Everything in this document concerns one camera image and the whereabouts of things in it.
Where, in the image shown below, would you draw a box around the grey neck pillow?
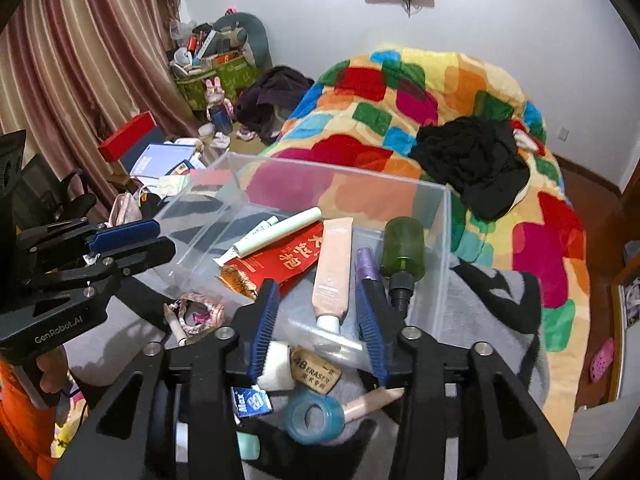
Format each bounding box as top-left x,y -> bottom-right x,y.
213,12 -> 272,70

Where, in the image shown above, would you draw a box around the colourful patchwork quilt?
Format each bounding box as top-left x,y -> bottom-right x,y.
266,48 -> 590,439

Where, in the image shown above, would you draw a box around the pink braided bracelet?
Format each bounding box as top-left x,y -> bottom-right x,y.
169,291 -> 228,338

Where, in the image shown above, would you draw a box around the purple black bottle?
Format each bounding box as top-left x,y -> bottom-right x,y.
355,247 -> 382,286

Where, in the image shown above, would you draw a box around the red box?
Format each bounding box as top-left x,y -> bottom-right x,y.
98,112 -> 156,162

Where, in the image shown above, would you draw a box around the pink cosmetic tube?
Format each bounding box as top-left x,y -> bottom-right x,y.
311,217 -> 354,335

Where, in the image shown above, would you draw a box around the black clothes pile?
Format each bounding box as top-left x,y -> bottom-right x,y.
409,116 -> 530,221

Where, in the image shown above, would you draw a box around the blue Max gum pack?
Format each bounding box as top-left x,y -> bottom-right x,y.
231,386 -> 272,419

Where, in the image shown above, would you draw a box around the clear plastic storage box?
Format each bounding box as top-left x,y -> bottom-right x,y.
155,154 -> 451,370

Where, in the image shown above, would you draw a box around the pink striped curtain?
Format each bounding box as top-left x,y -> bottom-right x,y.
1,0 -> 198,216

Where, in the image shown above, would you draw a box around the white blue book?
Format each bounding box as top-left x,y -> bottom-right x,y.
129,143 -> 196,179

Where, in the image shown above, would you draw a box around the gold eraser box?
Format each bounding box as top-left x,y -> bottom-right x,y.
291,348 -> 342,394

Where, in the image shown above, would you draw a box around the dark purple clothes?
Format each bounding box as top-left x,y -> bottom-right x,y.
235,65 -> 314,145

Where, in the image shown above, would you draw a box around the mint green bottle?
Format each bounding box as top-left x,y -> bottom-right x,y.
236,431 -> 260,462

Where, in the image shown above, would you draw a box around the green storage bag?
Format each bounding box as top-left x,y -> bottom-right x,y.
175,58 -> 259,112

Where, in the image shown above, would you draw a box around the red tea packet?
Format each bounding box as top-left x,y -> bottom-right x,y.
218,221 -> 323,300

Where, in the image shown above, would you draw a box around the long white tube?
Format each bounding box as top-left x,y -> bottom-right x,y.
233,207 -> 322,258

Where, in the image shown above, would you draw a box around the white ointment tube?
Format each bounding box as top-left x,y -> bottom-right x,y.
212,214 -> 280,268

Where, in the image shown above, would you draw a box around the white bandage roll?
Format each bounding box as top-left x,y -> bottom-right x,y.
257,341 -> 295,392

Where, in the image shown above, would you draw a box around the blue tape roll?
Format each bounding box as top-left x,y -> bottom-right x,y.
283,391 -> 346,445

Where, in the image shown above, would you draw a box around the pink croc shoe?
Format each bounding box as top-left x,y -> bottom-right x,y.
589,338 -> 615,384

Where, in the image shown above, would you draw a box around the pink rabbit toy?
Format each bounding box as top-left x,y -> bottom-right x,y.
205,77 -> 234,136

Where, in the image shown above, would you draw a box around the green spray bottle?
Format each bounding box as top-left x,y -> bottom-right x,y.
380,217 -> 425,318

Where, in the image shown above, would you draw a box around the person left hand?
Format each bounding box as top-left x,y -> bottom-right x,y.
36,347 -> 68,393

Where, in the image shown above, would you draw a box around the beige tube red cap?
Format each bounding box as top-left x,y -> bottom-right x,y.
342,388 -> 405,424

